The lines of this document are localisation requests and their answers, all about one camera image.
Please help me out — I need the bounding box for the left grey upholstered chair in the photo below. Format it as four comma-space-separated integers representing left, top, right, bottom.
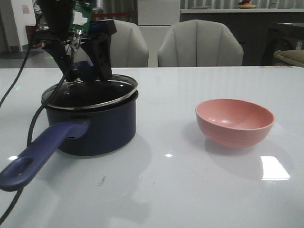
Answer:
110, 20, 149, 68

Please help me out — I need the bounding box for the glass pot lid blue knob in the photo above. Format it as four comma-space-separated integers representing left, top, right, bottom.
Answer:
47, 61, 138, 110

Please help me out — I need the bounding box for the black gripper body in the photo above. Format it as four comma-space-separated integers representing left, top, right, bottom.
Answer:
34, 0, 116, 42

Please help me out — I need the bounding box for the grey upholstered chair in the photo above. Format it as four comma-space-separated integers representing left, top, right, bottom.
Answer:
110, 20, 149, 68
157, 19, 244, 67

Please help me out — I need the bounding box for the green circuit board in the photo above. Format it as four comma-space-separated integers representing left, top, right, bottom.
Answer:
68, 0, 93, 35

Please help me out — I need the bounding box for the right grey upholstered chair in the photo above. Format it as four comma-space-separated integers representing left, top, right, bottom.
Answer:
157, 19, 244, 67

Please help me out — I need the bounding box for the dark blue saucepan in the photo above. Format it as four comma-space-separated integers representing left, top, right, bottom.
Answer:
0, 92, 138, 191

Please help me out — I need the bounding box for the dark cabinet counter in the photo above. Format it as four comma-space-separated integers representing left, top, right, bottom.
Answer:
180, 9, 304, 66

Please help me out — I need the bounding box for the black cable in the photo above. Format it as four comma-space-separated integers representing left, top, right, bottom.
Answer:
0, 9, 81, 221

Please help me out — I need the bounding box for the fruit plate on counter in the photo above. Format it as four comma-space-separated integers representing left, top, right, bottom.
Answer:
237, 0, 257, 9

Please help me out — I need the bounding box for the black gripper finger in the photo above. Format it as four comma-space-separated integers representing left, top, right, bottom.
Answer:
87, 35, 112, 82
43, 41, 74, 81

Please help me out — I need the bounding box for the white refrigerator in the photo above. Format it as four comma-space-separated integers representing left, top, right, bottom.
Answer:
137, 0, 181, 67

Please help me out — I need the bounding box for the red bin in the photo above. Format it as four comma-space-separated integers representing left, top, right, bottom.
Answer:
25, 25, 35, 44

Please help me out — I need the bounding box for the pink plastic bowl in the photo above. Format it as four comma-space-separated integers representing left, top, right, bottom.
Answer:
195, 99, 275, 149

